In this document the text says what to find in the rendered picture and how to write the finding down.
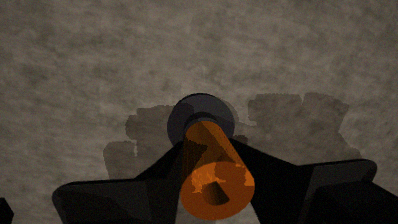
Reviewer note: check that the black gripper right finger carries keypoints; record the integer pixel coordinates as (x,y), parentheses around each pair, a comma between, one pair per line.
(284,191)

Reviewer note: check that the orange knob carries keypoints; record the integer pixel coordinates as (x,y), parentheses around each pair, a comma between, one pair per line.
(215,182)

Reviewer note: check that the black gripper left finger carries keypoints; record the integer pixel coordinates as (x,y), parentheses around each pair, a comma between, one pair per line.
(152,196)

